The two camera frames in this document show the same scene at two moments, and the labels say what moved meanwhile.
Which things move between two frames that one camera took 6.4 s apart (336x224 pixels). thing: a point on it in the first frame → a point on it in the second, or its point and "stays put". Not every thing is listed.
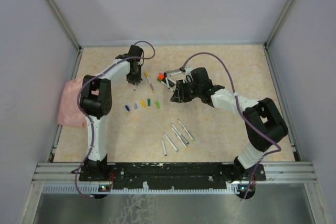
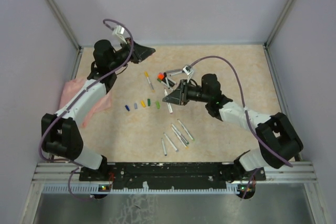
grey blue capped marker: [176, 149] stays put
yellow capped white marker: [183, 144] stays put
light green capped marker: [186, 130] stays put
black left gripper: [136, 80] → [140, 52]
